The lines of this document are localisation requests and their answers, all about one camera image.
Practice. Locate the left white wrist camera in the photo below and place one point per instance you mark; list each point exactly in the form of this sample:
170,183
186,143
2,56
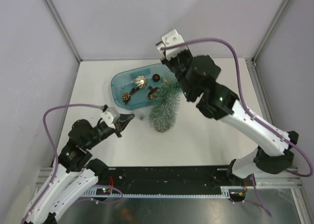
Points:
110,116

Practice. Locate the silver gold bauble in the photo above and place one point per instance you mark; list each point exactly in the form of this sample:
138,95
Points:
140,81

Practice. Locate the clear battery box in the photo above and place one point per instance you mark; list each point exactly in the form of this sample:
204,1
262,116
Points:
139,116

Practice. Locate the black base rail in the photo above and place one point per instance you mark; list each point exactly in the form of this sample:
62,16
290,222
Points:
172,180

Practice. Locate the dark brown bauble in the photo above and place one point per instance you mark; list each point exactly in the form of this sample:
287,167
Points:
156,77

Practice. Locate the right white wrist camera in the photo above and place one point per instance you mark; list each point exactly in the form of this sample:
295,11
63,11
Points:
171,44

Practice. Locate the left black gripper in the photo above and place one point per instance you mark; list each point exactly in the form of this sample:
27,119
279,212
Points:
122,123

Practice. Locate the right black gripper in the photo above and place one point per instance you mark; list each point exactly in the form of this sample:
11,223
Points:
170,63

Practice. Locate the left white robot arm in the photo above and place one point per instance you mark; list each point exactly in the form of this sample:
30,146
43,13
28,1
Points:
75,171

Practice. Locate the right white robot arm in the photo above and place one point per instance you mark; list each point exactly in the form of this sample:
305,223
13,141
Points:
197,78

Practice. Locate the small frosted christmas tree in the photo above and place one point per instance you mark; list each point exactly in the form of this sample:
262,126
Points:
165,107

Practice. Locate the grey slotted cable duct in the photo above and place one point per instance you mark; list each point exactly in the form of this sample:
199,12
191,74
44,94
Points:
222,193

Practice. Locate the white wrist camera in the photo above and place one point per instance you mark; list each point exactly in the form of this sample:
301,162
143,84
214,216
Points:
110,116
171,44

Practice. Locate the pine cone ornament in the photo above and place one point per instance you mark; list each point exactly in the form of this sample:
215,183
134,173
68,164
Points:
126,96

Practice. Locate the brown ribbon ornament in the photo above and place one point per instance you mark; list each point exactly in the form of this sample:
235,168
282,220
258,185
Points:
152,92

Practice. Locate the teal plastic container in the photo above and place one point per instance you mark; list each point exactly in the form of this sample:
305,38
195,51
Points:
136,88

